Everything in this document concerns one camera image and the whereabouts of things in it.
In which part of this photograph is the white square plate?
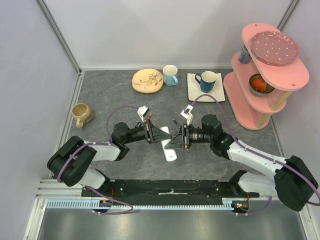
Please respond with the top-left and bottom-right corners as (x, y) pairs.
(187, 73), (226, 102)

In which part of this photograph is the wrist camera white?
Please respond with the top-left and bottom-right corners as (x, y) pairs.
(180, 104), (194, 126)
(137, 105), (150, 122)

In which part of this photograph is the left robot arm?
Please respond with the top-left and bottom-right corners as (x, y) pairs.
(47, 119), (172, 197)

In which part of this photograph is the yellow floral plate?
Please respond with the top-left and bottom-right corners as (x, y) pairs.
(131, 68), (164, 94)

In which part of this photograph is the grey blue cup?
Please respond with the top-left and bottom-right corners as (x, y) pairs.
(238, 45), (252, 64)

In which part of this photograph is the bowl with fruit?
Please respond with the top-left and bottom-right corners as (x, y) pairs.
(248, 73), (275, 96)

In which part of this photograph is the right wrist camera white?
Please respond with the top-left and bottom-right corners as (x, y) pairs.
(180, 104), (194, 126)

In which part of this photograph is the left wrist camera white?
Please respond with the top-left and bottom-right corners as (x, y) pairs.
(137, 105), (150, 122)

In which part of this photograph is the pink dotted plate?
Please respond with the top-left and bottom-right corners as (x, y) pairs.
(250, 31), (300, 67)

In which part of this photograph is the dark blue mug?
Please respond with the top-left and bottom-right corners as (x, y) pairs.
(194, 70), (217, 94)

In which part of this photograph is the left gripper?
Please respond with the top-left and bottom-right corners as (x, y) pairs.
(123, 118), (172, 144)

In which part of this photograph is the white remote control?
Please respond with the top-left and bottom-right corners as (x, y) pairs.
(161, 139), (178, 162)

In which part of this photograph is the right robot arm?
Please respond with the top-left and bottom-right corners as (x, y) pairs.
(163, 114), (320, 212)

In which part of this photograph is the beige ceramic mug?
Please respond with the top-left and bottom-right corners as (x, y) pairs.
(71, 103), (93, 129)

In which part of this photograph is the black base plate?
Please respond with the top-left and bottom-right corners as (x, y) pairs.
(97, 179), (260, 206)

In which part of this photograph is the light blue mug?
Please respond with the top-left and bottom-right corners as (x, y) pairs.
(162, 65), (178, 86)

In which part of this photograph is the white slotted cable duct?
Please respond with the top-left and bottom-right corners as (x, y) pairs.
(46, 199), (249, 211)

